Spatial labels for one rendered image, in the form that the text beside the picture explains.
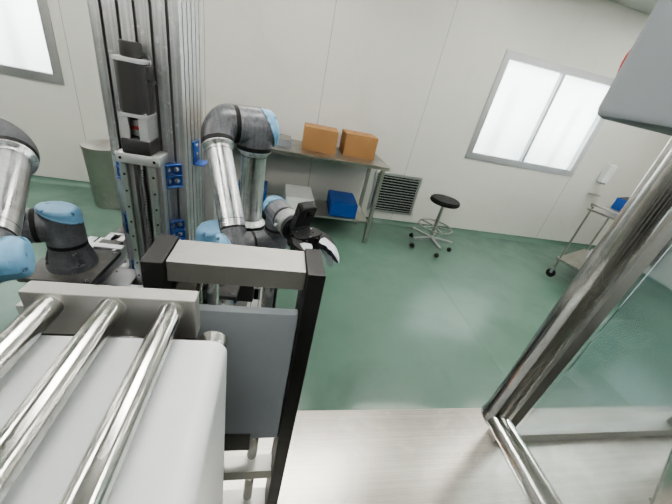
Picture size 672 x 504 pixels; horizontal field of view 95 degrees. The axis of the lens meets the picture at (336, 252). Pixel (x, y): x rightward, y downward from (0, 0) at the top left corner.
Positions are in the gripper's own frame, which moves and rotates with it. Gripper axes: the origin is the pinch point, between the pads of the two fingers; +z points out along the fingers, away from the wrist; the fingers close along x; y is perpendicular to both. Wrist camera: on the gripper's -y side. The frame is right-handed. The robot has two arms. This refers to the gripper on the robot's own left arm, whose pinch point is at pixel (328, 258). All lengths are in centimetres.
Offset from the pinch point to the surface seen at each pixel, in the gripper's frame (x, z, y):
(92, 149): 69, -305, 56
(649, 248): -34, 41, -19
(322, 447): 12.4, 23.5, 32.0
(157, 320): 33, 33, -27
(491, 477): -19, 46, 36
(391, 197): -233, -228, 120
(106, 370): 36, 35, -25
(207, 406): 31, 39, -25
